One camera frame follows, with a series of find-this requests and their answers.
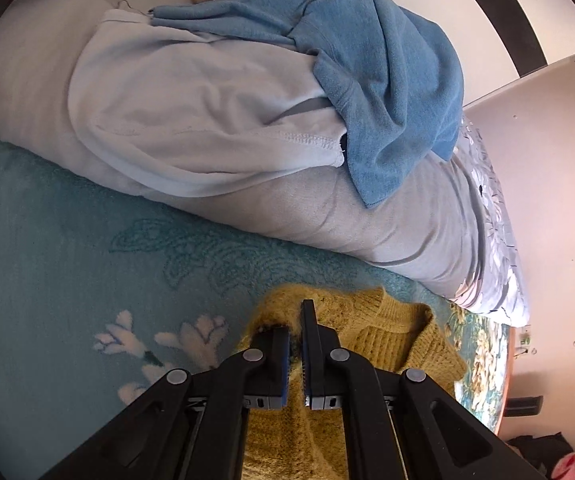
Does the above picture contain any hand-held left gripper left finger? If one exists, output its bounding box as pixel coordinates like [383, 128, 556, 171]
[42, 327, 291, 480]

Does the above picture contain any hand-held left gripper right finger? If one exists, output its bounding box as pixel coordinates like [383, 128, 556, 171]
[301, 300, 543, 480]

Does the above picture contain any olive green knit sweater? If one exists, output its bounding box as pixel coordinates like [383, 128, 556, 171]
[235, 285, 468, 480]

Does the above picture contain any dark clothes pile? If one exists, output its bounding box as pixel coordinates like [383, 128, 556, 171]
[507, 432, 575, 476]

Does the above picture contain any pale blue daisy print duvet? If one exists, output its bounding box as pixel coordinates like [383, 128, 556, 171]
[0, 0, 531, 328]

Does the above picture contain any black object on floor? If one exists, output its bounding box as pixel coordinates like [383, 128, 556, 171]
[507, 396, 544, 417]

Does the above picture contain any light blue garment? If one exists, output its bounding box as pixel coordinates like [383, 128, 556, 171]
[68, 7, 348, 198]

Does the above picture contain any white wardrobe with black stripe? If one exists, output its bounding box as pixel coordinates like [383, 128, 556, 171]
[362, 0, 575, 108]

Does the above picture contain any white wall socket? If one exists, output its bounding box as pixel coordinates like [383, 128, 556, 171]
[517, 325, 535, 358]

